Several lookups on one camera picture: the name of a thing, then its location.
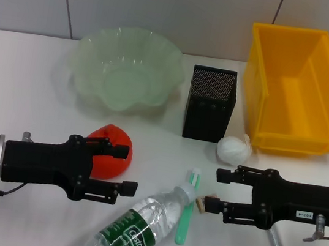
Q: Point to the clear green-label water bottle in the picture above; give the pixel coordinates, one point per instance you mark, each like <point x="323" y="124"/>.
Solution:
<point x="137" y="224"/>

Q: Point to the green wavy glass fruit bowl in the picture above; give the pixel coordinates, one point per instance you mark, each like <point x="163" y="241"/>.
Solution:
<point x="123" y="67"/>

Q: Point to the beige eraser with barcode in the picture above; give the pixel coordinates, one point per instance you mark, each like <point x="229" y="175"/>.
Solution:
<point x="201" y="204"/>

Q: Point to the white paper ball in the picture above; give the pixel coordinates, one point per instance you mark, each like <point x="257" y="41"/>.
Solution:
<point x="233" y="150"/>

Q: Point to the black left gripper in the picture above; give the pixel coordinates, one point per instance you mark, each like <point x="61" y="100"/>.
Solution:
<point x="40" y="163"/>

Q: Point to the black mesh pen holder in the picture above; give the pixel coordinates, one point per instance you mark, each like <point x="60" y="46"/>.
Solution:
<point x="210" y="105"/>

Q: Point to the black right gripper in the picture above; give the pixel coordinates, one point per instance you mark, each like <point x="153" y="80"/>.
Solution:
<point x="294" y="204"/>

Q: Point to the orange fruit with stem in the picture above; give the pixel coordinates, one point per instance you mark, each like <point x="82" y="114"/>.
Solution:
<point x="110" y="133"/>

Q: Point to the green toothbrush case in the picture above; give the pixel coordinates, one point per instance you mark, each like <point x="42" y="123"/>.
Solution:
<point x="183" y="225"/>

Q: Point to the yellow plastic bin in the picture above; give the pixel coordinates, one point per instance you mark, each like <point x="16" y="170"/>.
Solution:
<point x="298" y="96"/>

